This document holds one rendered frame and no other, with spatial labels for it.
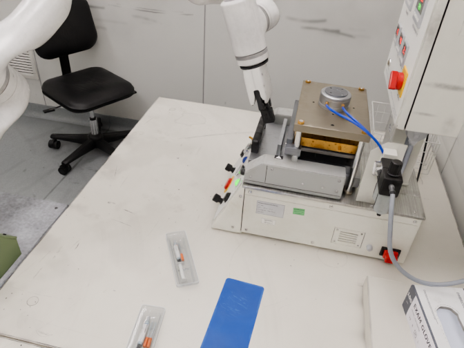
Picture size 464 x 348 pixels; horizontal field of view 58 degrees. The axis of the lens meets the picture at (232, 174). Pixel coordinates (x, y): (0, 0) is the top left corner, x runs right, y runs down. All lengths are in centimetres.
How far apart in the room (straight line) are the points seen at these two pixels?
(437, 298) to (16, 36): 112
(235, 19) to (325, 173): 43
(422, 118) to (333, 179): 25
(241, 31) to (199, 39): 166
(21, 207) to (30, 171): 151
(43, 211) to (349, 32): 189
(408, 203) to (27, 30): 103
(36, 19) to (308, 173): 76
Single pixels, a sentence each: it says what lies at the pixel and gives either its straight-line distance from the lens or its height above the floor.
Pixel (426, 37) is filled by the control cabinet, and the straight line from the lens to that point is 92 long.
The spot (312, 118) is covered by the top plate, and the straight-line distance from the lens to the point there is 105.
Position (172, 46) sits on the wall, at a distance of 277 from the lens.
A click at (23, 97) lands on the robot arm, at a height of 108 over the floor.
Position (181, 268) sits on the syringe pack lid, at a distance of 109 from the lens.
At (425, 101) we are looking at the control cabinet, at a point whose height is 122.
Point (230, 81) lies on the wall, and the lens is 274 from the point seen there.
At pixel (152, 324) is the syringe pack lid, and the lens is 100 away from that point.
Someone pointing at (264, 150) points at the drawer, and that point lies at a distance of 116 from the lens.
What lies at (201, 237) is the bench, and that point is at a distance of 119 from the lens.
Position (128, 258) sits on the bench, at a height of 75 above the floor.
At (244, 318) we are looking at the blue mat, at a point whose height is 75.
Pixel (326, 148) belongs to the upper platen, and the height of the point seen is 104.
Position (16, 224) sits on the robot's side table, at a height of 75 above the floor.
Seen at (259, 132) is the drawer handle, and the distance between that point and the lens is 116.
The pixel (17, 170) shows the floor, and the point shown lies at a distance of 292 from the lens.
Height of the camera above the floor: 159
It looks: 36 degrees down
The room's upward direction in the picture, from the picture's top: 4 degrees clockwise
